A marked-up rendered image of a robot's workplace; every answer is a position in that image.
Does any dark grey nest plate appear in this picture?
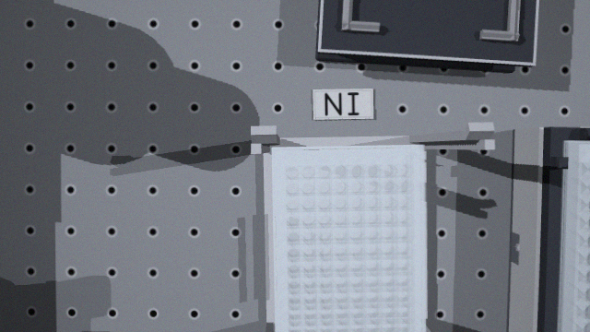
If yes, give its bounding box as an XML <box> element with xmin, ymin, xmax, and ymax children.
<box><xmin>315</xmin><ymin>0</ymin><xmax>539</xmax><ymax>73</ymax></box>

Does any grey perforated base plate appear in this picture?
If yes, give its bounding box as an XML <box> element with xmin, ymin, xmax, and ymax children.
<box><xmin>0</xmin><ymin>0</ymin><xmax>590</xmax><ymax>332</ymax></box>

